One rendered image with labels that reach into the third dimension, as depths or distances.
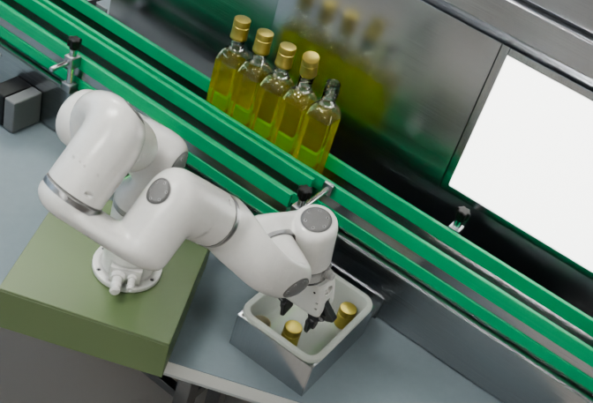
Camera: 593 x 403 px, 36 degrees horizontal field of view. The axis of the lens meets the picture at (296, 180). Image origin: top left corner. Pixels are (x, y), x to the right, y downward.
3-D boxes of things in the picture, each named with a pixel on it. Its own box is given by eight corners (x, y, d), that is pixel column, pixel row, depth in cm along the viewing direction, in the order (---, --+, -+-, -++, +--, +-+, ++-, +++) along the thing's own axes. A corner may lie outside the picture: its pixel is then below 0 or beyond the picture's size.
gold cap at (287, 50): (295, 66, 180) (300, 48, 177) (284, 71, 177) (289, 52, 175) (281, 57, 181) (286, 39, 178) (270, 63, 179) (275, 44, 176)
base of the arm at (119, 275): (154, 310, 159) (171, 247, 150) (82, 297, 157) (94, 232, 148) (165, 250, 171) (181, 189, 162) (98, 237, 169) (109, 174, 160)
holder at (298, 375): (377, 319, 184) (389, 292, 179) (301, 396, 164) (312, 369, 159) (310, 272, 189) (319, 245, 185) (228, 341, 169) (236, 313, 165)
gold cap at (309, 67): (320, 71, 177) (324, 56, 173) (310, 82, 175) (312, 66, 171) (306, 63, 178) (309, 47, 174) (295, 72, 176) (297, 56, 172)
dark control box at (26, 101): (40, 123, 206) (42, 92, 201) (11, 135, 200) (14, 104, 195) (14, 105, 208) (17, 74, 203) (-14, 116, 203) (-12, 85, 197)
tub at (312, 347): (365, 332, 180) (379, 302, 174) (302, 396, 163) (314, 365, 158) (296, 283, 185) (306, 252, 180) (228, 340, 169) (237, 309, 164)
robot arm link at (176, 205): (180, 151, 136) (120, 230, 136) (86, 96, 118) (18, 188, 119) (247, 209, 127) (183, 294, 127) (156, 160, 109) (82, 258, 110)
